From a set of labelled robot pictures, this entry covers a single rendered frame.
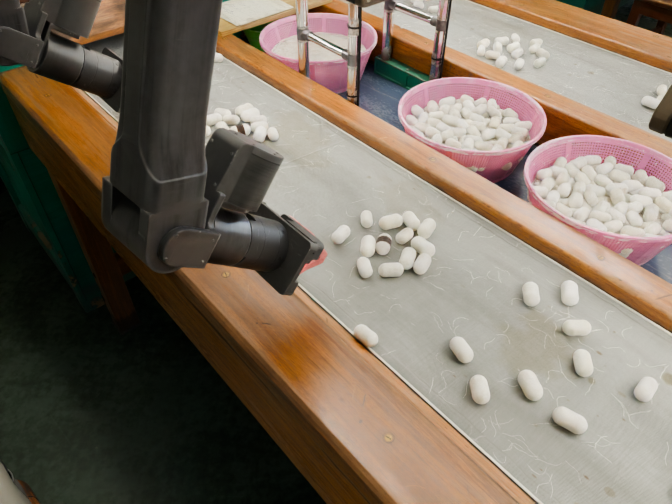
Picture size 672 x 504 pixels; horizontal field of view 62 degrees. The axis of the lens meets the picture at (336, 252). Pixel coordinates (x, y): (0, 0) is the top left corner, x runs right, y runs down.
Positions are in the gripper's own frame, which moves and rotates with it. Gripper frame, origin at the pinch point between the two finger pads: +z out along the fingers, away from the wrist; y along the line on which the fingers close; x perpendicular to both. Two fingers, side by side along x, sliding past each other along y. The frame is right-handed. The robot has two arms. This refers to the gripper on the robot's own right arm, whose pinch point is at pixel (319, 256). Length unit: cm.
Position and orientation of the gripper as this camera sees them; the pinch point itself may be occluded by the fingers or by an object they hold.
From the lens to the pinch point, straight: 68.1
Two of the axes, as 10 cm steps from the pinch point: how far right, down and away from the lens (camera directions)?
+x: -4.9, 8.4, 2.1
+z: 5.8, 1.3, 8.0
